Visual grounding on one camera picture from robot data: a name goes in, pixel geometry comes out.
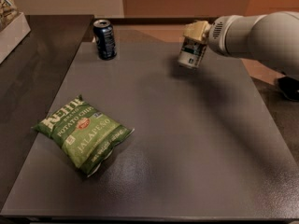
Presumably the dark blue soda can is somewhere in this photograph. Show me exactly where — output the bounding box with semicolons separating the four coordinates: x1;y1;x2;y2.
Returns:
93;20;117;60

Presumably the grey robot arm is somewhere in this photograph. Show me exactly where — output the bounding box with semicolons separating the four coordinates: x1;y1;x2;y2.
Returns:
183;11;299;79

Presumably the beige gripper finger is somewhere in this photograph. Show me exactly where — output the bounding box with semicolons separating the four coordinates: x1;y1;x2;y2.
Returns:
183;21;210;43

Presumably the green jalapeno chips bag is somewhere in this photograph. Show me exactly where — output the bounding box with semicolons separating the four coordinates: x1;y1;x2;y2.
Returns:
33;95;134;176

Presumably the white box with snacks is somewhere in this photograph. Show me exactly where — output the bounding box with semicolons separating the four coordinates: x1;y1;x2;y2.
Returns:
0;0;31;63

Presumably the silver green 7up can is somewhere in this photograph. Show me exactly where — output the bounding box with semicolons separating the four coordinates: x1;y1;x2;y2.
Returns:
178;37;206;69

